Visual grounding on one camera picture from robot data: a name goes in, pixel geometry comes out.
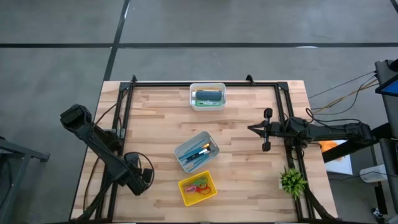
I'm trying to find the black diagonal beam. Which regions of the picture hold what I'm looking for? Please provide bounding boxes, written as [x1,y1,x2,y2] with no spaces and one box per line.
[322,122,398,164]

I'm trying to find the thick blue brush orange bristles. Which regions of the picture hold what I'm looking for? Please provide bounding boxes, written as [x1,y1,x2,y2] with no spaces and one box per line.
[180,142,213,161]

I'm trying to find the white plastic storage bin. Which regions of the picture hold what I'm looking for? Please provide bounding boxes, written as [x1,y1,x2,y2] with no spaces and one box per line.
[189,82,228,112]

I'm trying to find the yellow slotted plastic basket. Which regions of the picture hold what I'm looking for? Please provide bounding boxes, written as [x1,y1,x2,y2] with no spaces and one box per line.
[177,170,218,207]

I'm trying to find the green packaging card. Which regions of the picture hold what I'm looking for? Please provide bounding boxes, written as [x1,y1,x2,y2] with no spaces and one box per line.
[195,98,223,108]

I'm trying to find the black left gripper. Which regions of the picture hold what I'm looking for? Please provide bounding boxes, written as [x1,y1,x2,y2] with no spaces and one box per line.
[123,151,154,197]

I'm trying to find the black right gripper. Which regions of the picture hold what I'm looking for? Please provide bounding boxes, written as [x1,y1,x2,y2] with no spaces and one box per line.
[247,108,287,152]

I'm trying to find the white board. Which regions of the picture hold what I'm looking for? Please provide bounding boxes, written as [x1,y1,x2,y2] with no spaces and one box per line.
[319,134,354,176]

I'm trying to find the light grey plastic bin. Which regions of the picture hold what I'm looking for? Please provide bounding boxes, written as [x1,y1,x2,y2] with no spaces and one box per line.
[174,130,221,174]

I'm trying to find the grey metal table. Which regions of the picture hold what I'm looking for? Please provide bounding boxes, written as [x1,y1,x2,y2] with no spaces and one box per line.
[0,136,51,224]

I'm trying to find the blue lit monitor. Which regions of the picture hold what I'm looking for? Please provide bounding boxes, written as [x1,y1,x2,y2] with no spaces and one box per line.
[375,77,398,98]

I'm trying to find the orange cloth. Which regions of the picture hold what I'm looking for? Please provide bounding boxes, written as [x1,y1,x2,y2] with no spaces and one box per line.
[320,139,343,161]

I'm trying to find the red scissors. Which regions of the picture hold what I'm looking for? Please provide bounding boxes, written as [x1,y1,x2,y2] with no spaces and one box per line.
[196,182,213,196]

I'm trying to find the artificial plant in white pot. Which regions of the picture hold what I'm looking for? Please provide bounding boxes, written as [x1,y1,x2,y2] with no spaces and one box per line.
[279,167,309,202]

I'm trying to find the black aluminium rig frame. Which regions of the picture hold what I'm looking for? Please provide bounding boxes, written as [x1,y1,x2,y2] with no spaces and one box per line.
[70,74,340,223]

